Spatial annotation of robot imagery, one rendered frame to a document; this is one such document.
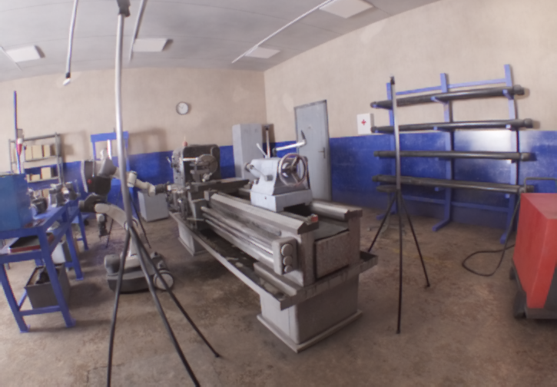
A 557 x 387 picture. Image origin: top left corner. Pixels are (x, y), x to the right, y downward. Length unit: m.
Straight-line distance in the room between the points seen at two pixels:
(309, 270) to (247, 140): 5.58
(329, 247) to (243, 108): 6.25
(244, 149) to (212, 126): 1.03
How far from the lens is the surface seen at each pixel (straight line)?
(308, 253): 1.52
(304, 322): 1.75
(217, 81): 7.37
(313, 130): 6.15
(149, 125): 6.74
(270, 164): 1.86
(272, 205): 1.78
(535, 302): 2.17
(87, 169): 2.63
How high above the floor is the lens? 1.26
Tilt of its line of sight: 7 degrees down
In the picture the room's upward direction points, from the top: 4 degrees counter-clockwise
